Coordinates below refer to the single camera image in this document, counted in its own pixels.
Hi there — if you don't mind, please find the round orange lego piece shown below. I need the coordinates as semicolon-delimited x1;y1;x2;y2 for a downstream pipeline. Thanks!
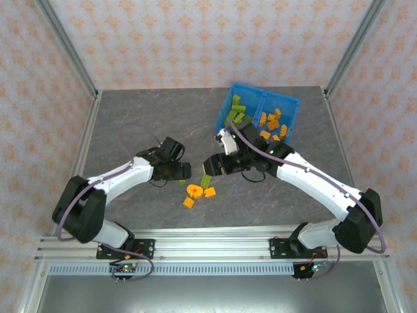
186;184;204;199

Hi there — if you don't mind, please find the small circuit board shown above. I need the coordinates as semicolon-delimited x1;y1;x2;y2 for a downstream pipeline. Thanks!
109;264;137;276
306;260;330;273

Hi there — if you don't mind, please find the grey metal shelf panel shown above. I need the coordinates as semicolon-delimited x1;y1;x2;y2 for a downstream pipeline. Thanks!
35;275;388;313

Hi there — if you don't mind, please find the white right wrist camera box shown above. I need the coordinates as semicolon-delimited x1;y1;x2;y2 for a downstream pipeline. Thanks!
214;128;241;157

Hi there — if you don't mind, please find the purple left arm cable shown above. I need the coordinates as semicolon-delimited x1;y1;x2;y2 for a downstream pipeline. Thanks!
55;122;164;282

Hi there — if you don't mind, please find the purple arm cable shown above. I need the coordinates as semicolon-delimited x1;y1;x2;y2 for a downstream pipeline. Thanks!
55;122;164;282
231;123;387;281

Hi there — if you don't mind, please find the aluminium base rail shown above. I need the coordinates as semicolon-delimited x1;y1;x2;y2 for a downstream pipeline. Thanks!
34;228;391;261

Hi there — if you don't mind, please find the aluminium table side rail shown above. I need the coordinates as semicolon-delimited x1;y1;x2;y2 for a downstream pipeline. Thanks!
321;87;372;234
50;97;102;236

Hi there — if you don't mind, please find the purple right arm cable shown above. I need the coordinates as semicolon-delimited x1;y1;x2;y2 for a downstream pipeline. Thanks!
231;123;387;281

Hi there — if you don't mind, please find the slotted grey cable duct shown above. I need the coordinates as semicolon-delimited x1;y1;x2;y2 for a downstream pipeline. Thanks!
48;263;296;276

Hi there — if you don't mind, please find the red and black power wire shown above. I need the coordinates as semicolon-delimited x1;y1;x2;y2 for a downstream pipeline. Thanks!
301;249;329;271
109;249;141;265

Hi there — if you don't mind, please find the aluminium frame post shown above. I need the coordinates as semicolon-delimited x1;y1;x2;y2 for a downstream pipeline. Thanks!
324;0;388;97
34;0;100;98

